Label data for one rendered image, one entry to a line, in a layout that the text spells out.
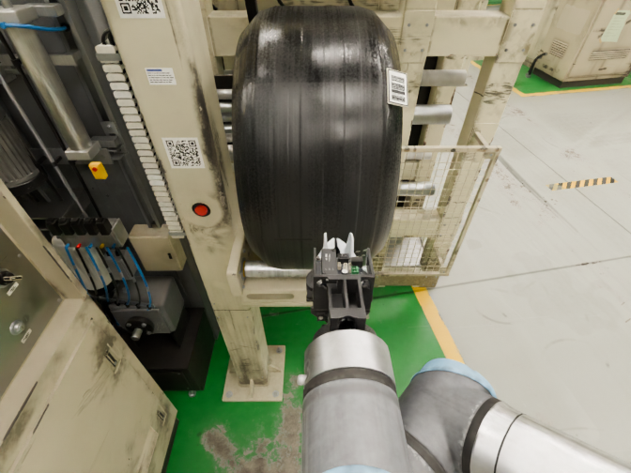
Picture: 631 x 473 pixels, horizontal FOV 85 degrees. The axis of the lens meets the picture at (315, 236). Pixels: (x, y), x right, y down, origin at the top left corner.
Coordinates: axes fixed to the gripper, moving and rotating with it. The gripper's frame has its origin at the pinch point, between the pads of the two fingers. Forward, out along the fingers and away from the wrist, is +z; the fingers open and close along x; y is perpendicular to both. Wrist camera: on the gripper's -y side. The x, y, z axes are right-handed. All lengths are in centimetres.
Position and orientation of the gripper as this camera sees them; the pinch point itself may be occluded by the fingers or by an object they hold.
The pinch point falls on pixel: (335, 248)
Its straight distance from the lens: 54.4
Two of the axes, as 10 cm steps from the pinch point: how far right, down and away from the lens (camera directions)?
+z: 0.0, -6.1, 7.9
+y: 0.0, -7.9, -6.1
